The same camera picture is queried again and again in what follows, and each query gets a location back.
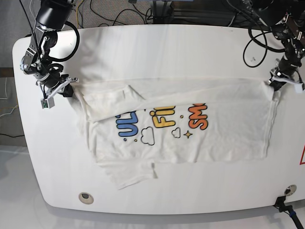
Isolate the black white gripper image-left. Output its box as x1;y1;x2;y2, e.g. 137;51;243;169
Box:
36;73;79;99

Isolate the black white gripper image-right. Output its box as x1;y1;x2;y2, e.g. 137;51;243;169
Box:
268;58;305;91

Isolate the white printed T-shirt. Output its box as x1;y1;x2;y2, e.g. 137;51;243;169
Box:
69;80;281;189

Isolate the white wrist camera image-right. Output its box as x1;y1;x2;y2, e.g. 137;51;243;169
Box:
294;83;305;94

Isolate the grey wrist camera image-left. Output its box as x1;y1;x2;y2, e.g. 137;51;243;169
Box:
41;97;55;109

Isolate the yellow floor cable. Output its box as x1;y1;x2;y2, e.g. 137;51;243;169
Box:
75;0;84;30

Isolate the right table cable grommet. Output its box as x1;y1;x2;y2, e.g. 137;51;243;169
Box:
284;185;297;196

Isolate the table cable grommet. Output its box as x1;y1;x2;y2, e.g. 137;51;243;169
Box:
284;185;297;196
79;192;94;205

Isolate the left table cable grommet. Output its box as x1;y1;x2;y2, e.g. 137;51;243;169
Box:
79;192;94;205

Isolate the black table clamp with cable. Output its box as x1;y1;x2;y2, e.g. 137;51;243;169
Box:
274;196;304;229

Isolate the black aluminium frame stand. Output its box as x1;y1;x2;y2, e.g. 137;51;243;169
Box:
150;0;174;24

